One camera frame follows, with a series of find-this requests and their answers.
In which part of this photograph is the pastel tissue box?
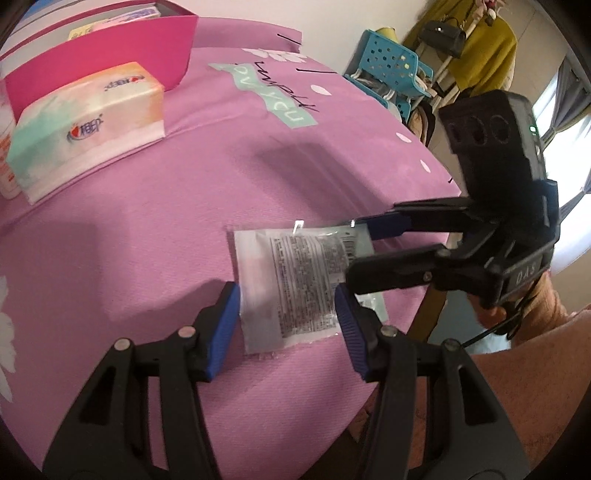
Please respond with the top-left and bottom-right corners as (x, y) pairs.
(6, 61), (167, 205)

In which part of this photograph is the black handbag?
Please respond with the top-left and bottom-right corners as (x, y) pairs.
(418, 16), (467, 58)

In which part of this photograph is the yellow garment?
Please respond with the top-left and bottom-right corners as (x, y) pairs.
(402, 0), (518, 93)

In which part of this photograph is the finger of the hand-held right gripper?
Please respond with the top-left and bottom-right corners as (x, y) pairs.
(345, 225), (507, 295)
(353, 196), (500, 241)

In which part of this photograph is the person's right forearm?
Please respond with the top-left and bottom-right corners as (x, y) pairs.
(466, 272), (591, 356)

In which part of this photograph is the brown wooden leg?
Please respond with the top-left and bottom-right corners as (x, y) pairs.
(409, 233), (451, 344)

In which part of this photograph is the grey curtain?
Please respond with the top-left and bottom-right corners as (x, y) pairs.
(536, 55), (591, 153)

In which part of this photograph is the pink cardboard box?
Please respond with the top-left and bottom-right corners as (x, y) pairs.
(0, 0), (199, 123)

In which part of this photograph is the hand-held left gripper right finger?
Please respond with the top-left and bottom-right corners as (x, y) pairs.
(334, 283), (532, 480)

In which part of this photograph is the white printed sachet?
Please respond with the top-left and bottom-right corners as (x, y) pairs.
(228, 222), (389, 356)

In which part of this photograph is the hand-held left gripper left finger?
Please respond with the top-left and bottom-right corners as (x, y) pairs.
(44, 281), (242, 480)

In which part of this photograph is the pink printed bedsheet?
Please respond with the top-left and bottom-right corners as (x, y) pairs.
(0, 16), (462, 480)

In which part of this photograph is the blue perforated plastic basket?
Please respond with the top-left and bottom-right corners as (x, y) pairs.
(344, 30), (435, 125)

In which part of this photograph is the pink floral tissue pack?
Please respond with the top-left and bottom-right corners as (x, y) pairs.
(92, 10), (160, 31)

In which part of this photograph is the black cable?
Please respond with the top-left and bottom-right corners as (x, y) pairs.
(459, 286), (536, 347)

